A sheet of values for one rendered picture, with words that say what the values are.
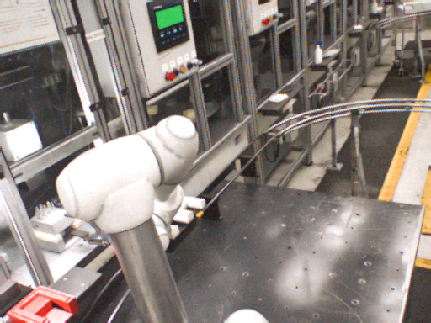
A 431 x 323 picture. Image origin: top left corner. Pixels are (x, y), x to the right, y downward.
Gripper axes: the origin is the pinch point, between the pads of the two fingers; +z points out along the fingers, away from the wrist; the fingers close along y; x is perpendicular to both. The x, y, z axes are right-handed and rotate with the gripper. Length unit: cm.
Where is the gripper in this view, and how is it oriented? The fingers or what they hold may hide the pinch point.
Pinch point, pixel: (75, 224)
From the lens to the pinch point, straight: 171.4
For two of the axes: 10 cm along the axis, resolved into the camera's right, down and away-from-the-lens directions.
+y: -1.5, -8.9, -4.4
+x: -4.7, 4.5, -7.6
